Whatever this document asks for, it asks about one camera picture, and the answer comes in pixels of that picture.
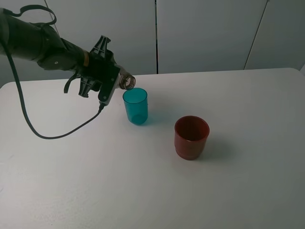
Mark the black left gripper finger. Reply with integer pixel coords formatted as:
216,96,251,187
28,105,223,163
90,35,111,57
78,76,100,98

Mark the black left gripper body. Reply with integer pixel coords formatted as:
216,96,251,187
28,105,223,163
78,49,119,86

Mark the clear brownish plastic bottle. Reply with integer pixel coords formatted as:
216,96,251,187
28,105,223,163
117,66,136,90

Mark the teal translucent plastic cup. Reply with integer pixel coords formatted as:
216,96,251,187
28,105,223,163
122,88,148,125

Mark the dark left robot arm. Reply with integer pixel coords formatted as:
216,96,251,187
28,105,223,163
0,5,120,103

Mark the red plastic cup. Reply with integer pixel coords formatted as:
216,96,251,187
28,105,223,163
174,115,210,160

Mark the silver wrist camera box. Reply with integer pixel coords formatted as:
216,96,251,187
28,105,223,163
98,66,120,106

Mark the thin black loop cable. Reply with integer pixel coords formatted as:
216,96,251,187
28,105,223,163
9,4,74,94

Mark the black camera cable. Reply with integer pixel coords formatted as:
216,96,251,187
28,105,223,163
0,35,105,139

